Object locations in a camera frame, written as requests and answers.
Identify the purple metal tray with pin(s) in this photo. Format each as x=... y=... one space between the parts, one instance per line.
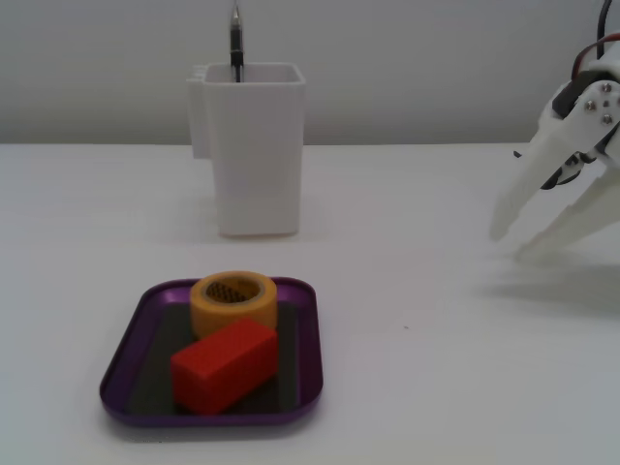
x=121 y=373

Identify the white plastic pen holder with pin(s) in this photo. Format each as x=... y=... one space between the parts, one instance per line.
x=252 y=160

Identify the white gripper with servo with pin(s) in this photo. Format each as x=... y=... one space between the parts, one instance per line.
x=600 y=104

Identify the black mat lining tray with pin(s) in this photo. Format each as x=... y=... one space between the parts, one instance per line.
x=155 y=368

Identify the black ballpoint pen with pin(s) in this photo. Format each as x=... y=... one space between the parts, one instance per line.
x=236 y=43

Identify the yellow tape roll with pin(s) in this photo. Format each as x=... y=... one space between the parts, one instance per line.
x=232 y=315

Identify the red rectangular block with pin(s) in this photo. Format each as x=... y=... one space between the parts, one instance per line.
x=218 y=368

